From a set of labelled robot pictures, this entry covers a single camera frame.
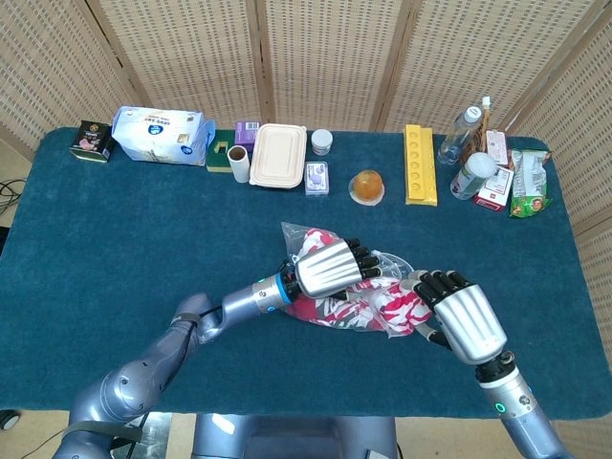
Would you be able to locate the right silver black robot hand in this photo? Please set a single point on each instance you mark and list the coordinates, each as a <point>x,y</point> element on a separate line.
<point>471,325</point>

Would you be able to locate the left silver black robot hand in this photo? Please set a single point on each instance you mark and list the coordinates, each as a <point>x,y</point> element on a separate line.
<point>327,270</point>

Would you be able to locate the red white cloth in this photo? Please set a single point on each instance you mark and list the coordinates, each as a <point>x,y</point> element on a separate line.
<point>292,236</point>

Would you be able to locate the red white patterned clothes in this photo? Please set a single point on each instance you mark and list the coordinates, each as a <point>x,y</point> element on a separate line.
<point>406,306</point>

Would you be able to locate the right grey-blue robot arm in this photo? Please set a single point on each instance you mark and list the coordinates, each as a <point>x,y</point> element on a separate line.
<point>516,401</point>

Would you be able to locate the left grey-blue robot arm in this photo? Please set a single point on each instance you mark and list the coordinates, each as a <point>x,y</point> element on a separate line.
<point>138,378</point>

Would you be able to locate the green snack bag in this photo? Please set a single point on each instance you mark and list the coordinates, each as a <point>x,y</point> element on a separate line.
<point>528,184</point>

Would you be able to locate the orange jelly cup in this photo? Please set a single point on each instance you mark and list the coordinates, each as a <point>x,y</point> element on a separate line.
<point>366,186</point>

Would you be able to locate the clear purple plastic case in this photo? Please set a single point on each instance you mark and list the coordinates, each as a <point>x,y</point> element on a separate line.
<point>316,178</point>

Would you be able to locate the beige lidded lunch box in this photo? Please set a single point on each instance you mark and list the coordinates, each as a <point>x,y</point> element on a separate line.
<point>278,155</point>

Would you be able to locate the small white lidded jar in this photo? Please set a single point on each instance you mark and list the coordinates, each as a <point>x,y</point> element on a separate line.
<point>321,142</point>

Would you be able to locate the white paper roll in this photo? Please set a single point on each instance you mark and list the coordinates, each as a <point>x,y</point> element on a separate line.
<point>239,167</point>

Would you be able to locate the red white carton box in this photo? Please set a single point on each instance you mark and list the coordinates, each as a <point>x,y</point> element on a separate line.
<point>495,191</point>

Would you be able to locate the yellow holed tray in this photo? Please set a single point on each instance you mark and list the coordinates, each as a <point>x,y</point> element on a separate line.
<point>421,165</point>

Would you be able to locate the white capped bottle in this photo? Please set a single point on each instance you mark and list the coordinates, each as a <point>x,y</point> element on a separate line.
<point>471,179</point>

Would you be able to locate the yellow green sponge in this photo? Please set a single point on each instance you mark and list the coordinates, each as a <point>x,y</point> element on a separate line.
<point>217,160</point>

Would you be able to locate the small purple box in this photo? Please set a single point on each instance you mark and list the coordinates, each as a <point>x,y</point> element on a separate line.
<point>246,134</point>

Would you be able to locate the grey-blue robot torso base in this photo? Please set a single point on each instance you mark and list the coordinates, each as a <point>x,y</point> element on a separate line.
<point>296,437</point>

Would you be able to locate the pink white small box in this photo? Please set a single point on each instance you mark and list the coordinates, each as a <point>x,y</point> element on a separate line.
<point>497,147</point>

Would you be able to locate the clear plastic water bottle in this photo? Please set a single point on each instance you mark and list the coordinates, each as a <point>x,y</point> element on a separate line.
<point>456,138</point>

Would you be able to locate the teal table cloth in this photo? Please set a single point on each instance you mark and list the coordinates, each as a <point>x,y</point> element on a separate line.
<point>143,239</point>

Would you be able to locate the brown patterned bottle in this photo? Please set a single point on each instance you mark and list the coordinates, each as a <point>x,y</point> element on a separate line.
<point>479,136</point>

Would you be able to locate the woven folding screen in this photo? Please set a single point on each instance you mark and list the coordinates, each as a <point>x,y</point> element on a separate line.
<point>334,57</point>

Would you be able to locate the white blue tissue pack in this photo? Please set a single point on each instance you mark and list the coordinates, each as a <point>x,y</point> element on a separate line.
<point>158,136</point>

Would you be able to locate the shiny metal floor plate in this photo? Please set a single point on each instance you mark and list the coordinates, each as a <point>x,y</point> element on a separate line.
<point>155,435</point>

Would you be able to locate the dark green meat tin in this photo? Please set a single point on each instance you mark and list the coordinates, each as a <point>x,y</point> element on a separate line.
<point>91,141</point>

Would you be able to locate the black caster wheel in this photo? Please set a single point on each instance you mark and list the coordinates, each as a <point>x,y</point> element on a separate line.
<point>8,419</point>

